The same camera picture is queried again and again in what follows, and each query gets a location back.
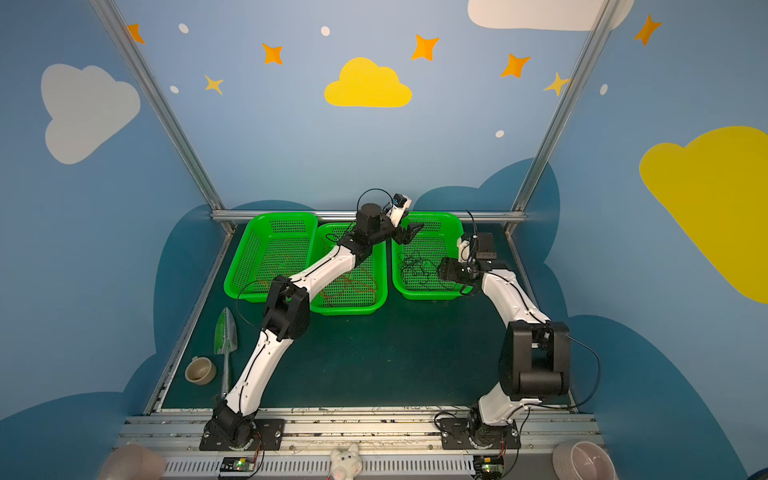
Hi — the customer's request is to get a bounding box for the black cable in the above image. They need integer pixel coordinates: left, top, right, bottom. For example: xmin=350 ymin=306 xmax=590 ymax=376
xmin=397 ymin=248 xmax=448 ymax=289

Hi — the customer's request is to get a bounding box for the red cable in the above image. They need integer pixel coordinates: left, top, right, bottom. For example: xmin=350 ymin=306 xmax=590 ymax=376
xmin=317 ymin=263 xmax=380 ymax=307

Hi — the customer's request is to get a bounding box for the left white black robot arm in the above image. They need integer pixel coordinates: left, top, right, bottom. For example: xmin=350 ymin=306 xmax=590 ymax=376
xmin=199 ymin=194 xmax=423 ymax=451

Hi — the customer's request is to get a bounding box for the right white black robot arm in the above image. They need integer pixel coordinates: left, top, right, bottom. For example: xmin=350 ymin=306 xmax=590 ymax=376
xmin=438 ymin=232 xmax=571 ymax=449

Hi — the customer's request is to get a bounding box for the right green plastic basket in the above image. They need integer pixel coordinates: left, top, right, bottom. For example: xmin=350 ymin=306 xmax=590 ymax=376
xmin=392 ymin=212 xmax=472 ymax=301

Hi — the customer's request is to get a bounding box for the green plastic basket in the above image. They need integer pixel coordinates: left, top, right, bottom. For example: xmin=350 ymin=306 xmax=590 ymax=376
xmin=392 ymin=212 xmax=472 ymax=301
xmin=224 ymin=212 xmax=318 ymax=303
xmin=299 ymin=222 xmax=388 ymax=316

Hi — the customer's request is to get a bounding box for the middle green plastic basket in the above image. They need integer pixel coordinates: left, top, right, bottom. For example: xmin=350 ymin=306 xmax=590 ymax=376
xmin=299 ymin=222 xmax=388 ymax=316

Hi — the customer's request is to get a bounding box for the left green plastic basket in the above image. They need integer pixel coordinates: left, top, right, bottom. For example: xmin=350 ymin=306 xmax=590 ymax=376
xmin=224 ymin=212 xmax=318 ymax=303

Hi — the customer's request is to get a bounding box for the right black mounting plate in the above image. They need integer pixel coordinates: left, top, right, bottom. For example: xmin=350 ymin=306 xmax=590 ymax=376
xmin=437 ymin=417 xmax=521 ymax=450

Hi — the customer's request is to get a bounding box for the black mounting plate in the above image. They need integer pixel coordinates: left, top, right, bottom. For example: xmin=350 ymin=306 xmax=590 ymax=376
xmin=437 ymin=417 xmax=521 ymax=450
xmin=198 ymin=419 xmax=285 ymax=452

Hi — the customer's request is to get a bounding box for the right green circuit board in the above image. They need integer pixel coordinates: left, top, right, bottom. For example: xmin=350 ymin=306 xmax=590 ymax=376
xmin=472 ymin=456 xmax=506 ymax=480

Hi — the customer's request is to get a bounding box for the green circuit board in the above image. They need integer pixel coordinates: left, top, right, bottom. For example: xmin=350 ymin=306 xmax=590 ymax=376
xmin=472 ymin=456 xmax=506 ymax=480
xmin=219 ymin=457 xmax=256 ymax=476

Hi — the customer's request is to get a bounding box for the green garden trowel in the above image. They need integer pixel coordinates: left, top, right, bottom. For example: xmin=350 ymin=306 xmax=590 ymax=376
xmin=214 ymin=307 xmax=238 ymax=400

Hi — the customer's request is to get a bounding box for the pink bowl right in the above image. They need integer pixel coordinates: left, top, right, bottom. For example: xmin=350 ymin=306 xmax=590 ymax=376
xmin=552 ymin=441 xmax=617 ymax=480

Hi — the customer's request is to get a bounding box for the white plush toy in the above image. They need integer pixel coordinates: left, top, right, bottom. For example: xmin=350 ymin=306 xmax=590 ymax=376
xmin=329 ymin=443 xmax=363 ymax=480

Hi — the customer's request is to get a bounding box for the small beige cup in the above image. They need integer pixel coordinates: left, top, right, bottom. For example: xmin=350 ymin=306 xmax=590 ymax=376
xmin=184 ymin=357 xmax=217 ymax=386

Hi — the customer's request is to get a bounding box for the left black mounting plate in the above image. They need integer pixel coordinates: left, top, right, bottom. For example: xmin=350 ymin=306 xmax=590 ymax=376
xmin=198 ymin=419 xmax=285 ymax=452

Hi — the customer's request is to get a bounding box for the left green circuit board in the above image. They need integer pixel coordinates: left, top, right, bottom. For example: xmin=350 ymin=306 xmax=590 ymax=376
xmin=219 ymin=457 xmax=256 ymax=476

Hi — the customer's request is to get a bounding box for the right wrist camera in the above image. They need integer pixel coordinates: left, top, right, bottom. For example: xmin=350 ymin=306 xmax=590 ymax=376
xmin=457 ymin=234 xmax=478 ymax=264

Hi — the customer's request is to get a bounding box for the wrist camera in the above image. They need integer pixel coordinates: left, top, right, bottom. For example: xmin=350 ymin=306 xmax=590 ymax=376
xmin=457 ymin=234 xmax=478 ymax=264
xmin=384 ymin=193 xmax=412 ymax=227

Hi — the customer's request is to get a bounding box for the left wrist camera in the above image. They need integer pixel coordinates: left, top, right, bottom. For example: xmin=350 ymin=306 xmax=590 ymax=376
xmin=384 ymin=193 xmax=412 ymax=227

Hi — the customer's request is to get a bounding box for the aluminium frame right post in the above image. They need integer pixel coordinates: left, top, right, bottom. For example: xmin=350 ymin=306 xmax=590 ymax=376
xmin=511 ymin=0 xmax=623 ymax=217

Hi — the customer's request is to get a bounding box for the aluminium frame post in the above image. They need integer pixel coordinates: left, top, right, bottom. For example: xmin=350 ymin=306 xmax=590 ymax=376
xmin=90 ymin=0 xmax=225 ymax=210
xmin=511 ymin=0 xmax=623 ymax=217

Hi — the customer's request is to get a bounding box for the aluminium frame back bar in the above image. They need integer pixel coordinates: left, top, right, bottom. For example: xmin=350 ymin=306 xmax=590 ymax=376
xmin=211 ymin=209 xmax=527 ymax=224

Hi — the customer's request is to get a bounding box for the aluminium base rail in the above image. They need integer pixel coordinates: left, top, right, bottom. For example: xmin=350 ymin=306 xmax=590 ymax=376
xmin=114 ymin=406 xmax=605 ymax=479

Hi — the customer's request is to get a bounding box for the aluminium frame left post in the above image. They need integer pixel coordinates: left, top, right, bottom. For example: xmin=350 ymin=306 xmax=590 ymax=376
xmin=90 ymin=0 xmax=225 ymax=210

